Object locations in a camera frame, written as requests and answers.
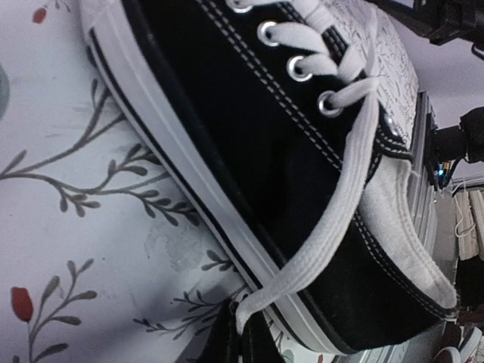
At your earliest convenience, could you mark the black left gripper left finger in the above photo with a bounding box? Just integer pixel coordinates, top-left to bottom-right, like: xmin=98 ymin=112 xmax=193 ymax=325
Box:
xmin=196 ymin=300 xmax=244 ymax=363

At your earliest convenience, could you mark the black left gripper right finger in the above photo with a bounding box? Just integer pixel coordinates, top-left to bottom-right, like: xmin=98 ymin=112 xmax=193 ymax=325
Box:
xmin=241 ymin=312 xmax=284 ymax=363

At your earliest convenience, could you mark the black canvas sneaker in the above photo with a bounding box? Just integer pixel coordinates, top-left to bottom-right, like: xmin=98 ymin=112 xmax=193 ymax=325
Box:
xmin=79 ymin=1 xmax=458 ymax=362

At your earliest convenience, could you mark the white shoelace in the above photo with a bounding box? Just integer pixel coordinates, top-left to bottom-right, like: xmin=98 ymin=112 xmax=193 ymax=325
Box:
xmin=214 ymin=1 xmax=380 ymax=330

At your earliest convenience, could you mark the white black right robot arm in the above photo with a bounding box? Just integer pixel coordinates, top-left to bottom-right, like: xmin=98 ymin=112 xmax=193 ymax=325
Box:
xmin=372 ymin=0 xmax=483 ymax=60

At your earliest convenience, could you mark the aluminium front frame rail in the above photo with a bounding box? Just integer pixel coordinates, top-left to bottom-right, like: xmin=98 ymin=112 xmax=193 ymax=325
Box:
xmin=408 ymin=92 xmax=437 ymax=255

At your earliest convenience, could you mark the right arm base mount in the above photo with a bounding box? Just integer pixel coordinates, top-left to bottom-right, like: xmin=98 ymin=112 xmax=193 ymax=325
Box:
xmin=430 ymin=107 xmax=483 ymax=188

